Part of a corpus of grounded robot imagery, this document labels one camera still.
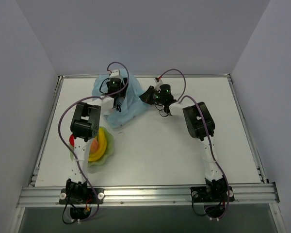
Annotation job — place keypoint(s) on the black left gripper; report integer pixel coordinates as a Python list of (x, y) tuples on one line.
[(119, 97)]

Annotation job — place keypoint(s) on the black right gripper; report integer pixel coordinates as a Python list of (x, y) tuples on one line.
[(150, 97)]

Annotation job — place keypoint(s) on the light blue plastic bag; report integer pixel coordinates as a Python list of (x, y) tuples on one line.
[(127, 107)]

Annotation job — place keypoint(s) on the yellow fake banana bunch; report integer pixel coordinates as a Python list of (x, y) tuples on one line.
[(102, 140)]

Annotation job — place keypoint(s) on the fake peach fruit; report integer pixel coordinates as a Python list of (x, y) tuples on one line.
[(94, 146)]

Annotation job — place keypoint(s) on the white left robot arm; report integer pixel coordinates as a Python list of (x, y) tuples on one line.
[(84, 128)]

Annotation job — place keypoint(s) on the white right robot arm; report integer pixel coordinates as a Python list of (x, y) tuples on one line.
[(200, 126)]

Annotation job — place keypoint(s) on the green scalloped glass bowl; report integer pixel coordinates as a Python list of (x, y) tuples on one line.
[(106, 150)]

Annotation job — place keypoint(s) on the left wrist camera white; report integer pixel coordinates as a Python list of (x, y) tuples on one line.
[(116, 73)]

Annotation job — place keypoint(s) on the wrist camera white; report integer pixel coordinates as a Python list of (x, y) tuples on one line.
[(116, 73), (159, 82)]

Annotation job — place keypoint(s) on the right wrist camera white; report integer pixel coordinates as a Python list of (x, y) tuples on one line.
[(159, 82)]

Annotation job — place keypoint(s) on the aluminium table edge rail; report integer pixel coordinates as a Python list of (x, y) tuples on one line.
[(152, 76)]

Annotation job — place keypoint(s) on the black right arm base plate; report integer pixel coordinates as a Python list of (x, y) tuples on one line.
[(202, 194)]

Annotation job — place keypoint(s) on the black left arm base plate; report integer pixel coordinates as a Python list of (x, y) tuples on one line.
[(82, 196)]

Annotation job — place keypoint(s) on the front aluminium frame rail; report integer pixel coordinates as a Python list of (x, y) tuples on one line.
[(261, 193)]

